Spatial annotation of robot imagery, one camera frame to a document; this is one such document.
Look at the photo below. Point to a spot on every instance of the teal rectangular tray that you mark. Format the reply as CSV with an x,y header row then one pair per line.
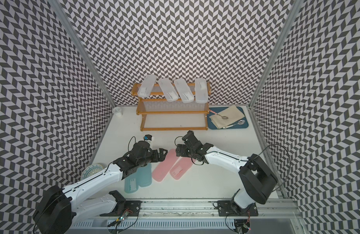
x,y
244,126

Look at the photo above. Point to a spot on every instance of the orange wooden three-tier shelf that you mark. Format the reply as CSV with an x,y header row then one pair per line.
x,y
160,115

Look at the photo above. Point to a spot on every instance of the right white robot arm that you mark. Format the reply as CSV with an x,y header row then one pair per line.
x,y
257,178

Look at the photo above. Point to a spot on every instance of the aluminium front rail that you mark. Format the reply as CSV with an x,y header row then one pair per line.
x,y
183,208

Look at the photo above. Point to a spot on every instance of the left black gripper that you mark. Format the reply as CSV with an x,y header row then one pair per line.
x,y
162,156

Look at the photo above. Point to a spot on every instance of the clear pencil case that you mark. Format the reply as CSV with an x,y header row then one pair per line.
x,y
147,86
184,91
201,91
168,90

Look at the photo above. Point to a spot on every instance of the small clear plastic cup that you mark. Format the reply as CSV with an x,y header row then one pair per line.
x,y
117,111

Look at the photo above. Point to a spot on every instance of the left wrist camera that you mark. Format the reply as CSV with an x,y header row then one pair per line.
x,y
148,138

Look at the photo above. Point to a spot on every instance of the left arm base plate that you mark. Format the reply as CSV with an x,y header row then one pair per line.
x,y
132,206

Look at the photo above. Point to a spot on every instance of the round patterned plate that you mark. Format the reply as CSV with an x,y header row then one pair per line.
x,y
91,170

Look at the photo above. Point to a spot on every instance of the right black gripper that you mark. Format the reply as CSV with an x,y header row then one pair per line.
x,y
183,150

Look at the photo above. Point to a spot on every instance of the pink pencil case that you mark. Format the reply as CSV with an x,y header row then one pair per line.
x,y
163,168
181,167

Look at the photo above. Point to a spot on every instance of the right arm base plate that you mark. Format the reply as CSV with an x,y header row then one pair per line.
x,y
228,208

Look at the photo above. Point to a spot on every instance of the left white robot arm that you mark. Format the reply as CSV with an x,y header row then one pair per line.
x,y
61,208

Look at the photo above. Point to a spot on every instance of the metal spoon white handle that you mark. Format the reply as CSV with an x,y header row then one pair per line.
x,y
240,122

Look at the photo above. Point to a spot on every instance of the beige folded cloth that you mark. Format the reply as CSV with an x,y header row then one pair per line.
x,y
233,113

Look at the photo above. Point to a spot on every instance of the metal spoon pink handle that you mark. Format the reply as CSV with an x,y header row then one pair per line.
x,y
217,116

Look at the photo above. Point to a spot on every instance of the teal pencil case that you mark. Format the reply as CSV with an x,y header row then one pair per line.
x,y
144,176
131,184

